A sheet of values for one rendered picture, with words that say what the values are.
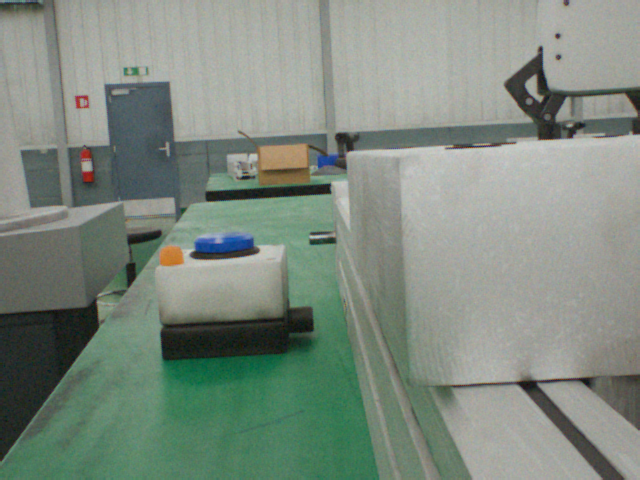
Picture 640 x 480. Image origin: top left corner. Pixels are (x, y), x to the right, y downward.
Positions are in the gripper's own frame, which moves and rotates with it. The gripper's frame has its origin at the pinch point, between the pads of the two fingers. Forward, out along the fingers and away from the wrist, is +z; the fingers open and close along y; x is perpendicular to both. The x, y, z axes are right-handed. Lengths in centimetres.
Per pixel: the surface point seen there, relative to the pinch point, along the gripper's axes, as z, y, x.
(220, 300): 7.0, 32.5, 21.6
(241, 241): 3.7, 31.2, 19.1
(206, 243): 3.6, 33.4, 19.4
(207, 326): 8.6, 33.5, 21.5
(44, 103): -102, 430, -1056
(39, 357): 15, 52, 3
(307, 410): 10.7, 27.3, 31.7
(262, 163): 2, 45, -209
